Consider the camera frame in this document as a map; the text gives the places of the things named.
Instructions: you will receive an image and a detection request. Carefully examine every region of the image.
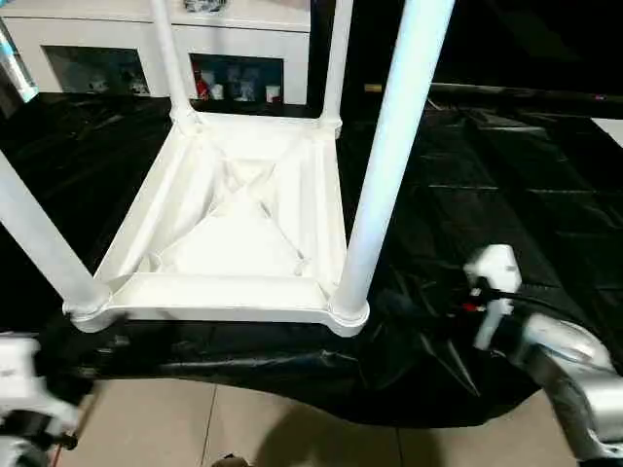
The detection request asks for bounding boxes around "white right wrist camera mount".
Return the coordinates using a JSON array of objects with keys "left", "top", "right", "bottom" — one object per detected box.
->
[{"left": 464, "top": 244, "right": 523, "bottom": 351}]

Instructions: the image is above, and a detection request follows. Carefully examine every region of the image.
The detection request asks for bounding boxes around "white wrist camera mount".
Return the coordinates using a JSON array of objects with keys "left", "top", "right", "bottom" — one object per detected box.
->
[
  {"left": 0, "top": 335, "right": 84, "bottom": 429},
  {"left": 464, "top": 244, "right": 523, "bottom": 351}
]

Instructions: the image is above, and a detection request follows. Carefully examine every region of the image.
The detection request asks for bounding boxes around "black flat monitor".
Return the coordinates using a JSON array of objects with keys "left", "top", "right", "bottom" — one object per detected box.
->
[{"left": 430, "top": 0, "right": 623, "bottom": 106}]

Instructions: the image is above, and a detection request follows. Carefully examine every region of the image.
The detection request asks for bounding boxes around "pale teal translucent object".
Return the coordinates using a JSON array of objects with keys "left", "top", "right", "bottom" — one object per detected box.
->
[{"left": 0, "top": 18, "right": 40, "bottom": 103}]

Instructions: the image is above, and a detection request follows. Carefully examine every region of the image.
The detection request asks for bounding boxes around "white plastic table top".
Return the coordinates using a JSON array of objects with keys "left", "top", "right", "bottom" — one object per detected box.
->
[{"left": 62, "top": 110, "right": 371, "bottom": 340}]

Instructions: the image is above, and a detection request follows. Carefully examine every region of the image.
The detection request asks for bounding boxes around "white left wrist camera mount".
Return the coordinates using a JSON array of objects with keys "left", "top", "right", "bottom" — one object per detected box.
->
[{"left": 0, "top": 335, "right": 84, "bottom": 429}]

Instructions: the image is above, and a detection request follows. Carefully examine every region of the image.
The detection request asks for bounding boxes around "white glass door cabinet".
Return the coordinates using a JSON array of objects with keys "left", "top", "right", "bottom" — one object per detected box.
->
[{"left": 0, "top": 0, "right": 312, "bottom": 106}]

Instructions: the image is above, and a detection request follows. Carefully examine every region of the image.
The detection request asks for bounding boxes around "black glossy mat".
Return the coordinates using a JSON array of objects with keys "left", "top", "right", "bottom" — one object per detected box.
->
[{"left": 0, "top": 90, "right": 623, "bottom": 429}]

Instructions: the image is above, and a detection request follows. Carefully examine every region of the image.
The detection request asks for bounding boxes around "tangled dark cable bundle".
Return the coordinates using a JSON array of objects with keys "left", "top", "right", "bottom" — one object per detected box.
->
[{"left": 183, "top": 0, "right": 230, "bottom": 14}]

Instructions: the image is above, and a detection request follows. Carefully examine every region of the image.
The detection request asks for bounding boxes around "white plastic table leg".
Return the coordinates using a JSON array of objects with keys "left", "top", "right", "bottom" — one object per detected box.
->
[
  {"left": 149, "top": 0, "right": 202, "bottom": 130},
  {"left": 318, "top": 0, "right": 355, "bottom": 130},
  {"left": 330, "top": 0, "right": 458, "bottom": 332},
  {"left": 0, "top": 150, "right": 111, "bottom": 327}
]

